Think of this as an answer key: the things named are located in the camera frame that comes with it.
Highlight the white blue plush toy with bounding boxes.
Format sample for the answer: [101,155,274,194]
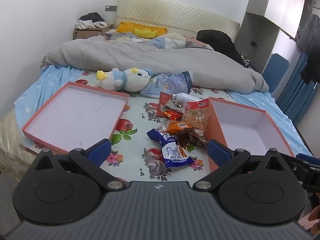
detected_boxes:
[96,67,153,93]

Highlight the patterned pillow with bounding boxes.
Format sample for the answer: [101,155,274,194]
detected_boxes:
[105,31,214,51]

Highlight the red clear snack bag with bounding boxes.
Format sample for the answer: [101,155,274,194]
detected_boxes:
[182,98,209,131]

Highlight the yellow pillow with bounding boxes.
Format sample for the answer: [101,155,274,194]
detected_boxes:
[116,22,168,39]

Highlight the orange snack packet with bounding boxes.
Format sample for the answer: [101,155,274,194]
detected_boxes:
[166,121,200,134]

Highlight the dark brown snack bag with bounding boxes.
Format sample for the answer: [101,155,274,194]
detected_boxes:
[176,131,207,153]

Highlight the blue curtain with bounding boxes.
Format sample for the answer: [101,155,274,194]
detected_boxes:
[276,53,316,126]

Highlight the grey nut packet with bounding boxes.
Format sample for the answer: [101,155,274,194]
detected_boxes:
[165,100,185,114]

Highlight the black clothing pile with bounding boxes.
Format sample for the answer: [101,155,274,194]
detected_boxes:
[196,30,245,67]

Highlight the fruit print bed sheet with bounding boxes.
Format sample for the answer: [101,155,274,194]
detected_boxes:
[15,66,311,181]

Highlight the cardboard box with clothes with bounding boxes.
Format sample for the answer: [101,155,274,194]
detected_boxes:
[73,12,113,40]

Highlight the pink box lid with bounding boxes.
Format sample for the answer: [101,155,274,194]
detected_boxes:
[22,82,129,154]

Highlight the blue white snack bag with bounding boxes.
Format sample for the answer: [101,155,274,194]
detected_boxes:
[146,129,194,168]

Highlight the pink cardboard box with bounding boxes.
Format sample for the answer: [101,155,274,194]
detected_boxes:
[204,98,295,157]

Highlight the grey wall cabinet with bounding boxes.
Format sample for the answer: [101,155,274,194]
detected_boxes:
[235,0,305,73]

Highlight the blue chair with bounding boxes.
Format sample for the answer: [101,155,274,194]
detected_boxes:
[263,53,290,94]

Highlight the white bottle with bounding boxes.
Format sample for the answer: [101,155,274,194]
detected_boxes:
[172,93,200,102]

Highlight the cream padded headboard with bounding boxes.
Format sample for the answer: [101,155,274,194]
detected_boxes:
[114,0,240,42]

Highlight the grey duvet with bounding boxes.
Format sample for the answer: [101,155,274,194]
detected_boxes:
[40,36,269,94]

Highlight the red candy packet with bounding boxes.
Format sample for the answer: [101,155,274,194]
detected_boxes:
[160,106,182,121]

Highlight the person's right hand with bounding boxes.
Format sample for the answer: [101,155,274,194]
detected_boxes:
[308,205,320,236]

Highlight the red flat packet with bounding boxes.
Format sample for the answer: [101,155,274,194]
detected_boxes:
[157,92,172,118]

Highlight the hanging dark clothes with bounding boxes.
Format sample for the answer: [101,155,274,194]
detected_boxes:
[297,14,319,85]

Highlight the blue floral bag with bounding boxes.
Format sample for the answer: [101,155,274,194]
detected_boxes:
[140,71,193,99]

